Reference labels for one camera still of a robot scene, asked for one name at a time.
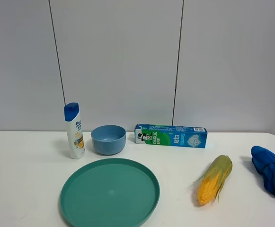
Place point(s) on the corn cob with husk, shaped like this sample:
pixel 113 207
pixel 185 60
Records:
pixel 212 180

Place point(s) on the blue plastic bowl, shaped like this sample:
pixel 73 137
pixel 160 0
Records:
pixel 108 139

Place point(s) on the blue green toothpaste box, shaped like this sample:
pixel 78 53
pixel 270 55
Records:
pixel 177 136

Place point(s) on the white shampoo bottle blue cap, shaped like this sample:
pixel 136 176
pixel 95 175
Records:
pixel 74 130

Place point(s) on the green round plate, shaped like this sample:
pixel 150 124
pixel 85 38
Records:
pixel 111 192

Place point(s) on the rolled blue cloth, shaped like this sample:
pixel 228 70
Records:
pixel 264 163

